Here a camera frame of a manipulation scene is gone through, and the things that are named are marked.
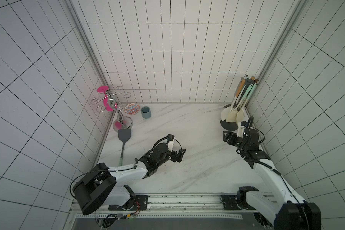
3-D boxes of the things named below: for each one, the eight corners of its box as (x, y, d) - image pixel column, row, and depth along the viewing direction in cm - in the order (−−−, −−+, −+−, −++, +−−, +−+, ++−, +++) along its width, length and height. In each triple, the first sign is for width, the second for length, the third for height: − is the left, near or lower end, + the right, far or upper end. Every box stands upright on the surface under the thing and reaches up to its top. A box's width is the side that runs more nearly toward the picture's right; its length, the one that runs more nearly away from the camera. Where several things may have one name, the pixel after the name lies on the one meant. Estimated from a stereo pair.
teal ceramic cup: (141, 118, 111) (140, 114, 107) (142, 111, 116) (141, 106, 112) (150, 118, 111) (149, 114, 107) (151, 111, 116) (150, 106, 112)
